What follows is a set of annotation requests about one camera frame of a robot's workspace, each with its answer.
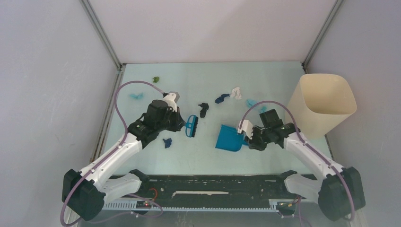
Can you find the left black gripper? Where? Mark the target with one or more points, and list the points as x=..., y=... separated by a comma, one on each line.
x=179, y=122

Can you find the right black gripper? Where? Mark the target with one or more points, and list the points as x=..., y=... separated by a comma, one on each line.
x=253, y=143

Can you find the blue hand brush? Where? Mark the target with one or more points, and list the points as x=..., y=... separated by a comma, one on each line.
x=191, y=126

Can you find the blue dustpan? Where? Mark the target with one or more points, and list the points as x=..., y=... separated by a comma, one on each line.
x=229, y=140

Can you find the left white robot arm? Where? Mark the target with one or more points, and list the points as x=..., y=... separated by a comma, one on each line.
x=88, y=190

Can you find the blue paper scrap near left arm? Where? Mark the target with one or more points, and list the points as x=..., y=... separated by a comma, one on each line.
x=167, y=142

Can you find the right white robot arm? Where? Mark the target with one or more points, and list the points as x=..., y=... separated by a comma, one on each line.
x=338, y=191

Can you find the black paper scrap centre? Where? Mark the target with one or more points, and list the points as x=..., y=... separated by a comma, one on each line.
x=204, y=109

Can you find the dark blue paper scrap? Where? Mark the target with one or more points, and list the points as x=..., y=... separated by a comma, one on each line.
x=221, y=98

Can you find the teal paper scrap left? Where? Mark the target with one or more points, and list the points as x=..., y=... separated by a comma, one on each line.
x=138, y=96

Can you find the white paper scrap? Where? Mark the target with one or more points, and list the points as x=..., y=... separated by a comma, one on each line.
x=236, y=93

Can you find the cream waste bin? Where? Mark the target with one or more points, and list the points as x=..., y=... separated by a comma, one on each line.
x=320, y=102

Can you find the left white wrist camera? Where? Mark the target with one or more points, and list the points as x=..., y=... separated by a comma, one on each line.
x=171, y=97

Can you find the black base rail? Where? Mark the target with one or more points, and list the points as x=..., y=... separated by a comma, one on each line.
x=215, y=191

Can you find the right aluminium frame post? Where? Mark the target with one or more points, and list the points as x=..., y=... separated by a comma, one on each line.
x=322, y=33

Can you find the aluminium frame post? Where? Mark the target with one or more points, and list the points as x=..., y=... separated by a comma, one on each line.
x=322, y=33
x=96, y=23

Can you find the white cable duct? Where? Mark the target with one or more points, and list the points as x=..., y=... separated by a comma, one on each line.
x=138, y=205

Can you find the left aluminium frame post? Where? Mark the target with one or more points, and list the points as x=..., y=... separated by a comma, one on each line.
x=96, y=23

